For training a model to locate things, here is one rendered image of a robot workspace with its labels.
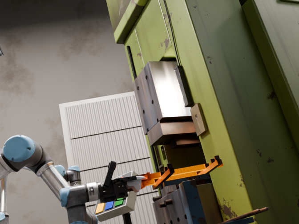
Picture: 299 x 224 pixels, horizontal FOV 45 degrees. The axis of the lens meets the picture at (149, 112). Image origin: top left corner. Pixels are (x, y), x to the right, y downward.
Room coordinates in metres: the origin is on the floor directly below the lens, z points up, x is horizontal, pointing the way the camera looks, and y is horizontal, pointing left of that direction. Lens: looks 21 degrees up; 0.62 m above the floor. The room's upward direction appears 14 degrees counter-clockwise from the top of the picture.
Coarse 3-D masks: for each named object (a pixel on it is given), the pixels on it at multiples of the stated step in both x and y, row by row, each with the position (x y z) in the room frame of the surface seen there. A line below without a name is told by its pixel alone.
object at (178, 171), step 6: (180, 168) 1.59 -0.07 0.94; (186, 168) 1.60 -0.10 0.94; (192, 168) 1.61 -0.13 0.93; (198, 168) 1.62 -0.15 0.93; (204, 168) 1.62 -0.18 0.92; (144, 174) 1.54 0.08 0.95; (150, 174) 1.55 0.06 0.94; (156, 174) 1.56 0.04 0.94; (174, 174) 1.58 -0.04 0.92; (180, 174) 1.62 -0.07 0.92; (144, 180) 1.54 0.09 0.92
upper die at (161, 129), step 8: (168, 120) 2.14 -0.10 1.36; (176, 120) 2.17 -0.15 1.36; (184, 120) 2.19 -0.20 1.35; (192, 120) 2.22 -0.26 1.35; (152, 128) 2.21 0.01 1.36; (160, 128) 2.12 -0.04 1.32; (168, 128) 2.13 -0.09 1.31; (176, 128) 2.16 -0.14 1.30; (184, 128) 2.19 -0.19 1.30; (192, 128) 2.21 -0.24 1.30; (152, 136) 2.23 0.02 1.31; (160, 136) 2.14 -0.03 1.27; (168, 136) 2.17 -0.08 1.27; (152, 144) 2.26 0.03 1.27; (160, 144) 2.30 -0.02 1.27
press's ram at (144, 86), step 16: (160, 64) 2.10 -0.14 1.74; (176, 64) 2.16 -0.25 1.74; (144, 80) 2.16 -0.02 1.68; (160, 80) 2.09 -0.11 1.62; (176, 80) 2.14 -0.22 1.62; (144, 96) 2.21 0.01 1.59; (160, 96) 2.07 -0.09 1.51; (176, 96) 2.13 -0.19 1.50; (144, 112) 2.26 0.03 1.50; (160, 112) 2.08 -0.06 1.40; (176, 112) 2.11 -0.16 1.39; (144, 128) 2.30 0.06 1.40
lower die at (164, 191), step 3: (207, 183) 2.21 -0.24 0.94; (165, 186) 2.22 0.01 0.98; (168, 186) 2.19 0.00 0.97; (171, 186) 2.15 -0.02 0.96; (174, 186) 2.12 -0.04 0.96; (162, 189) 2.26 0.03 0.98; (165, 189) 2.23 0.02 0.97; (168, 189) 2.20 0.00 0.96; (171, 189) 2.16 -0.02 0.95; (174, 189) 2.13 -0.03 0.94; (177, 189) 2.11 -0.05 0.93; (162, 192) 2.27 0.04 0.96; (165, 192) 2.24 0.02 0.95; (162, 195) 2.27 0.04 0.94; (165, 195) 2.24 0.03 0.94
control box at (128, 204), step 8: (120, 176) 2.61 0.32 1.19; (128, 176) 2.54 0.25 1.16; (128, 192) 2.46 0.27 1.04; (136, 192) 2.53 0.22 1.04; (128, 200) 2.45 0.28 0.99; (96, 208) 2.64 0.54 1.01; (104, 208) 2.57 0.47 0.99; (112, 208) 2.51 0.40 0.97; (120, 208) 2.47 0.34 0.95; (128, 208) 2.46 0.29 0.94; (104, 216) 2.60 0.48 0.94; (112, 216) 2.59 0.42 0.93
